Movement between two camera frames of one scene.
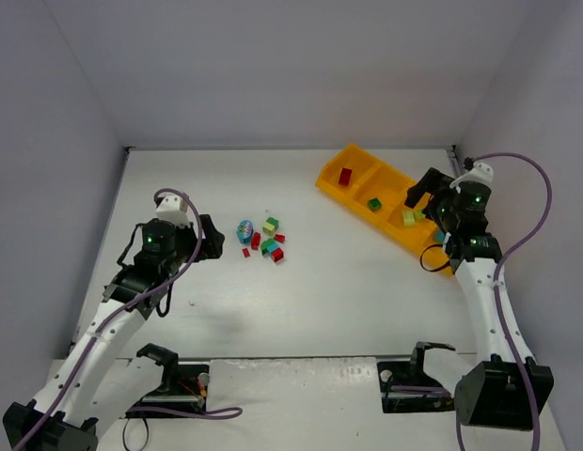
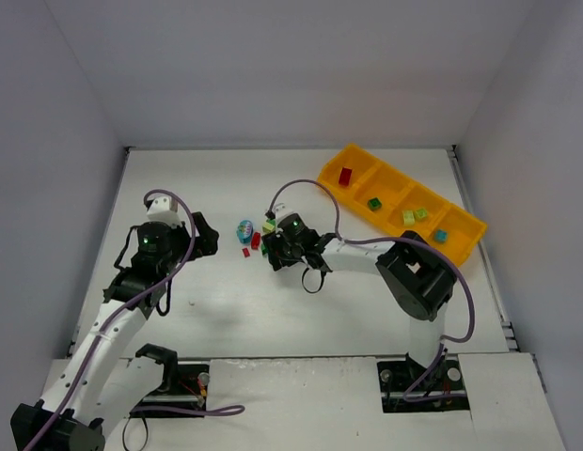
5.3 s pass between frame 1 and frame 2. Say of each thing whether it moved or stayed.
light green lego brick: stayed
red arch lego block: stayed
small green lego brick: stayed
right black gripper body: moved
